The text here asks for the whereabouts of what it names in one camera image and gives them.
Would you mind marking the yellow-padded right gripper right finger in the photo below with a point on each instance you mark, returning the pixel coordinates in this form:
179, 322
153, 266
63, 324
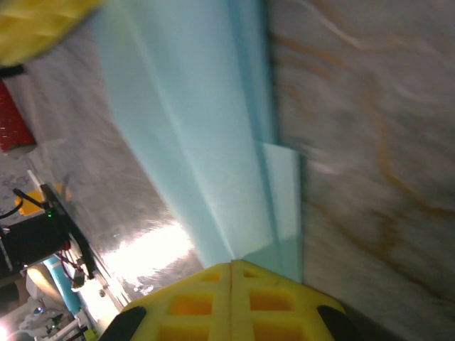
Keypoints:
270, 305

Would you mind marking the light blue paper sheet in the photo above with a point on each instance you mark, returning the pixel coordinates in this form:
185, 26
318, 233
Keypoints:
199, 124

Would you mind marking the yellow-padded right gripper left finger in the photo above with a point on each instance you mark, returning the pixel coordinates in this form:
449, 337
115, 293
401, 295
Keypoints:
192, 305

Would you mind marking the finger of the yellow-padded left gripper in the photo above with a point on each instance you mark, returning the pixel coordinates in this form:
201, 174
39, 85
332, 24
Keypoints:
32, 28

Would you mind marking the red glitter cylinder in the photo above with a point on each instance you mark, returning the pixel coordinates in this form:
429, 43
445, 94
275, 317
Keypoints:
14, 120

